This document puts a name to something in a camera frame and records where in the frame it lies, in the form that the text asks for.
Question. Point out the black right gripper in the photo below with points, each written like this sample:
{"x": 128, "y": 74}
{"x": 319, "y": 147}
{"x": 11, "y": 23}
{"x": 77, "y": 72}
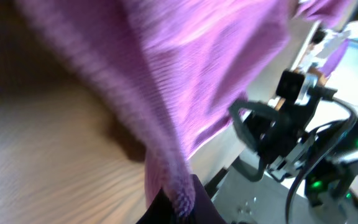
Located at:
{"x": 277, "y": 136}

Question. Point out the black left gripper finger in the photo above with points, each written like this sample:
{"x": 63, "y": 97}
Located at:
{"x": 204, "y": 212}

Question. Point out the purple cloth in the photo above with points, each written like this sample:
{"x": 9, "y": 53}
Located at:
{"x": 330, "y": 40}
{"x": 169, "y": 69}

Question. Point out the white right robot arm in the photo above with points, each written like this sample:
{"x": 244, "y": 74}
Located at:
{"x": 331, "y": 165}

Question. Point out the crumpled purple cloth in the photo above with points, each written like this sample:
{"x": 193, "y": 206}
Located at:
{"x": 330, "y": 40}

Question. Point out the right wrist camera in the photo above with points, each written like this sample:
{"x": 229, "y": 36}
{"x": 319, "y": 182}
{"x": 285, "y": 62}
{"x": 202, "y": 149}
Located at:
{"x": 299, "y": 89}

